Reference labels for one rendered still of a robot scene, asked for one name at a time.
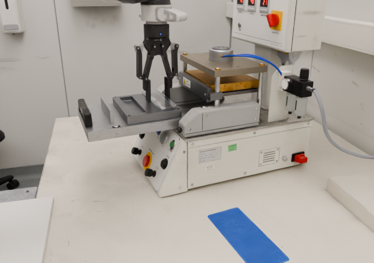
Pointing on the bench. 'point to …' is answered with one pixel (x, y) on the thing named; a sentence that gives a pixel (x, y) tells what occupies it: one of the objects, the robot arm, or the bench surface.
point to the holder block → (142, 109)
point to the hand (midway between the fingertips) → (157, 90)
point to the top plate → (225, 62)
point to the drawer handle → (85, 113)
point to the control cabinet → (279, 30)
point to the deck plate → (241, 128)
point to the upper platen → (227, 83)
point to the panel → (157, 154)
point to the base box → (236, 156)
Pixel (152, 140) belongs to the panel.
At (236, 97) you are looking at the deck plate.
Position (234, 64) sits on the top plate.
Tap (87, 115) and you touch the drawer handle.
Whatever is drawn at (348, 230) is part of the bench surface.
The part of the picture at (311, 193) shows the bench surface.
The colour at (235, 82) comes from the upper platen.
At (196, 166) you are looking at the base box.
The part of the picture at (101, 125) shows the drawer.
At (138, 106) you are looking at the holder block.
